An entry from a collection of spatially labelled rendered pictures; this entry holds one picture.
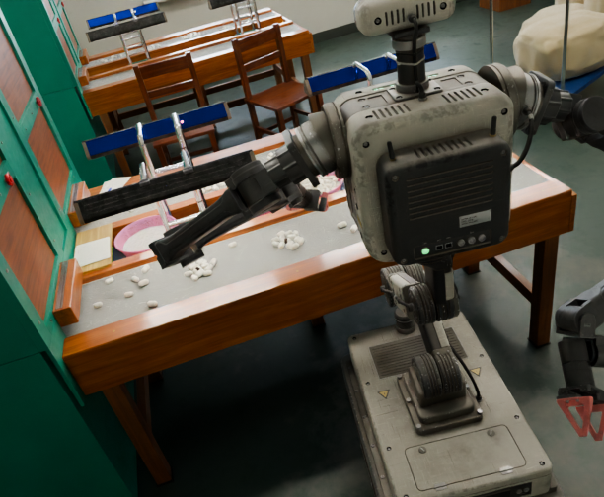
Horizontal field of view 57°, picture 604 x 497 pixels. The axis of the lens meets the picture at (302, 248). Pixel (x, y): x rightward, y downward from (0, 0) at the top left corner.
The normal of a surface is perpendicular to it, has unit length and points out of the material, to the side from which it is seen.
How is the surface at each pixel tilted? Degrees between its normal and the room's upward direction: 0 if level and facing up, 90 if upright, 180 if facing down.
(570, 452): 0
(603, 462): 0
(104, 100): 90
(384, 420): 0
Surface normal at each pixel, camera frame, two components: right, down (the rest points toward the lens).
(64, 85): 0.31, 0.50
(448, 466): -0.18, -0.80
